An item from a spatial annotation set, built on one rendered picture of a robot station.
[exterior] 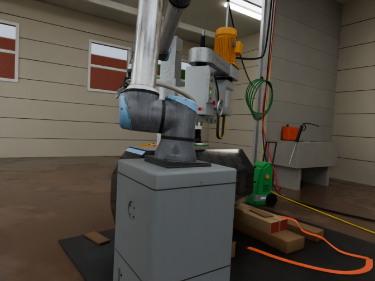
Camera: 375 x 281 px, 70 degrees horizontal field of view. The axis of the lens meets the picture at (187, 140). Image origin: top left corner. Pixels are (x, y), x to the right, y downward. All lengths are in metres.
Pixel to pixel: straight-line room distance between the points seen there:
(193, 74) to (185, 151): 1.34
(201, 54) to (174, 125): 1.32
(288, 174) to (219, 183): 4.15
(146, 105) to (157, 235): 0.51
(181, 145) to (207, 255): 0.47
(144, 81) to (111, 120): 7.30
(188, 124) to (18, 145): 7.12
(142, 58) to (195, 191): 0.59
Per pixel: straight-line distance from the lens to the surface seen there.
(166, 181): 0.98
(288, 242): 2.52
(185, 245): 1.11
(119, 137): 8.54
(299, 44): 6.15
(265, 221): 2.61
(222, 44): 3.09
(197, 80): 2.37
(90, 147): 8.32
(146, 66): 1.18
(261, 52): 5.16
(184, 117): 1.15
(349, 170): 7.02
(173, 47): 3.29
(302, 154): 5.06
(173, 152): 1.14
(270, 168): 3.86
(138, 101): 1.12
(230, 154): 2.58
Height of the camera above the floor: 1.02
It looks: 3 degrees down
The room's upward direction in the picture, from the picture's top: 3 degrees clockwise
